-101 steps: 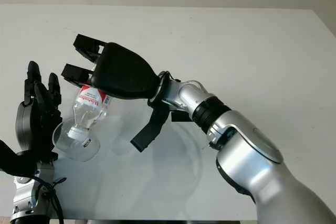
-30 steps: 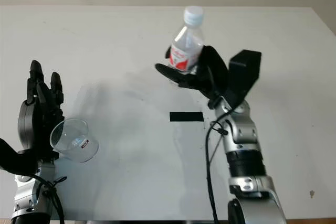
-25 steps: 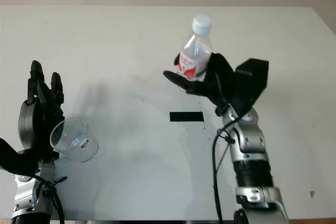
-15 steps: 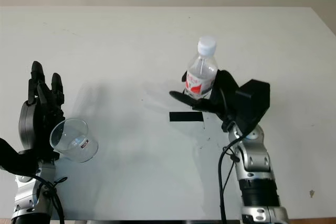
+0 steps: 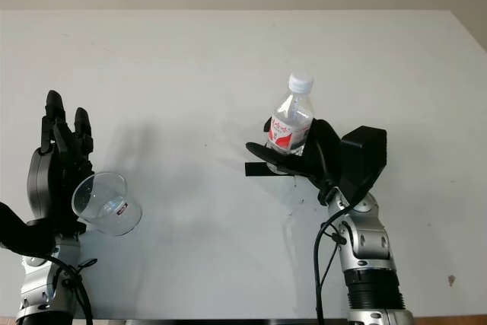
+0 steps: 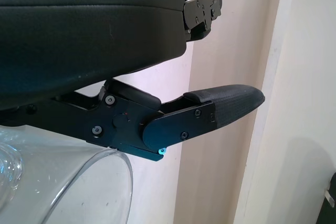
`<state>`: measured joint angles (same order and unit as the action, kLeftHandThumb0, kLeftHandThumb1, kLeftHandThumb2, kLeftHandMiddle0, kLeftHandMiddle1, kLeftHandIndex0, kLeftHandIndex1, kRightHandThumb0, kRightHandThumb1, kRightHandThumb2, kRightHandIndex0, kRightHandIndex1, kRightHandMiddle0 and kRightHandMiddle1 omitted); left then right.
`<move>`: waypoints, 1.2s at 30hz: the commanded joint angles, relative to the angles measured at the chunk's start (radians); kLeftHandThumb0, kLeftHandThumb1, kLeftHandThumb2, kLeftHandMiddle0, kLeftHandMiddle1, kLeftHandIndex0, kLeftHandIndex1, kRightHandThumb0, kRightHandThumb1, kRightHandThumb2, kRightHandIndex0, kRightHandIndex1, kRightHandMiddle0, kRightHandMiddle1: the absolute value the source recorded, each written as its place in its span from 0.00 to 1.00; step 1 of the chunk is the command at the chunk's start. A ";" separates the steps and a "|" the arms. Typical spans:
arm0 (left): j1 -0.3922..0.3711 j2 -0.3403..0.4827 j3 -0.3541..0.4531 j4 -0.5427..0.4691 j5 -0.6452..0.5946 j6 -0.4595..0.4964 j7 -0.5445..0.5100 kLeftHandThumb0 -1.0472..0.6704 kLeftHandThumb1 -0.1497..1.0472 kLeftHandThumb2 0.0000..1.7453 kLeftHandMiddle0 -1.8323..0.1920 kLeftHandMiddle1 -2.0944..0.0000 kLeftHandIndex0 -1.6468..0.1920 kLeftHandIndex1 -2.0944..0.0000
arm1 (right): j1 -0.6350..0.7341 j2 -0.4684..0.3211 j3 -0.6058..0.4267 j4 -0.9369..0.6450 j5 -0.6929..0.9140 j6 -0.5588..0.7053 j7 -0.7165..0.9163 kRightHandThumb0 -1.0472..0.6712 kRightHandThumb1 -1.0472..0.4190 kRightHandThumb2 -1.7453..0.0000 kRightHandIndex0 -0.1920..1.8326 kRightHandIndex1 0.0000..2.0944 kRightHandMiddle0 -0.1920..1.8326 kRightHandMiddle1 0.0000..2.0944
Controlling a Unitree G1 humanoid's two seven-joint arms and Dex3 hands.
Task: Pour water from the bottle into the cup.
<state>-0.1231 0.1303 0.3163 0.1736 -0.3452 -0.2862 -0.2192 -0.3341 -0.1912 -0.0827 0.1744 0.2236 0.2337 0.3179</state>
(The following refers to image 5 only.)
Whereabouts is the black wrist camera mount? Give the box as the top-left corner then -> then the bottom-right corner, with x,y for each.
0,201 -> 87,258
318,125 -> 388,205

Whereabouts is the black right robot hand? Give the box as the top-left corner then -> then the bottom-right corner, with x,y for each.
245,117 -> 345,199

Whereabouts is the clear plastic water bottle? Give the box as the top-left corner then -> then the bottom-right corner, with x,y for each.
265,72 -> 316,157

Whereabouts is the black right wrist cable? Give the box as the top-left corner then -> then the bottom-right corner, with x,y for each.
312,183 -> 367,325

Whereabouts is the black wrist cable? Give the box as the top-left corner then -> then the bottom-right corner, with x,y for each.
312,183 -> 367,325
45,254 -> 98,325

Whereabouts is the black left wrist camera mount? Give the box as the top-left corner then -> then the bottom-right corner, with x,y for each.
0,201 -> 87,258

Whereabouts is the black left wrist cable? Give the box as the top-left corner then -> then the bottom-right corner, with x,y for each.
45,254 -> 98,325

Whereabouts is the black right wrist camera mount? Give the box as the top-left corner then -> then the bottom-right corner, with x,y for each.
318,125 -> 388,205

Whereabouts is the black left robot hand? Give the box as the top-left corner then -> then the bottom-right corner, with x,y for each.
25,90 -> 96,235

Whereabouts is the clear glass cup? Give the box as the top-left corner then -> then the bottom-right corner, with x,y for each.
72,172 -> 144,237

